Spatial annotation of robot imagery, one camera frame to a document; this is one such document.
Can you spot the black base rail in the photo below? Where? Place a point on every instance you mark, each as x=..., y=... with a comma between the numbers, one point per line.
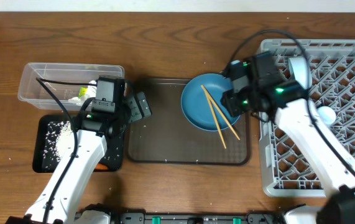
x=169, y=218

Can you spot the grey dishwasher rack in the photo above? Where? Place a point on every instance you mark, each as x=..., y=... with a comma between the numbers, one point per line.
x=285, y=172

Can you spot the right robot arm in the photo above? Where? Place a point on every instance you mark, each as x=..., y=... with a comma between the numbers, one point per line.
x=297, y=117

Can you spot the green snack wrapper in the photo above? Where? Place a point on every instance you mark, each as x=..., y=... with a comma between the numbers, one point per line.
x=82, y=92

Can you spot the orange carrot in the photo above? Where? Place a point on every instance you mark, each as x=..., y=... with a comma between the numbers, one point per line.
x=101, y=167

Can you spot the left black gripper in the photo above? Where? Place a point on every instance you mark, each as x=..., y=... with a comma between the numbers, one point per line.
x=138, y=112

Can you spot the wooden chopstick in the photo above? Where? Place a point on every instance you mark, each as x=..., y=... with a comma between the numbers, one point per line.
x=225, y=119
x=212, y=106

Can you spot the brown serving tray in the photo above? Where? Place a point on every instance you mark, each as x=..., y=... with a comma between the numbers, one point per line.
x=166, y=136

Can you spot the spilled white rice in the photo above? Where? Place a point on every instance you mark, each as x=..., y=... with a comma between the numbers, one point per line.
x=59, y=141

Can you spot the light blue cup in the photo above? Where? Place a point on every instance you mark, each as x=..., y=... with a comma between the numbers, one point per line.
x=327, y=115

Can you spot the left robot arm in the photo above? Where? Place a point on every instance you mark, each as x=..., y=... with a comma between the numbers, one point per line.
x=60, y=199

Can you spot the light blue bowl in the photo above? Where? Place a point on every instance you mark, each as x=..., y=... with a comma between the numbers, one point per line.
x=299, y=70

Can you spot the dark blue plate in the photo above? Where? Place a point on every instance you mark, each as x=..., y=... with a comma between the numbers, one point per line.
x=195, y=105

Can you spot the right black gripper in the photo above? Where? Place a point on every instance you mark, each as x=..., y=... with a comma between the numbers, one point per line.
x=231, y=106

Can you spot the white napkin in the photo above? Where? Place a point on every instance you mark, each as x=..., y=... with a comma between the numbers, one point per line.
x=91, y=92

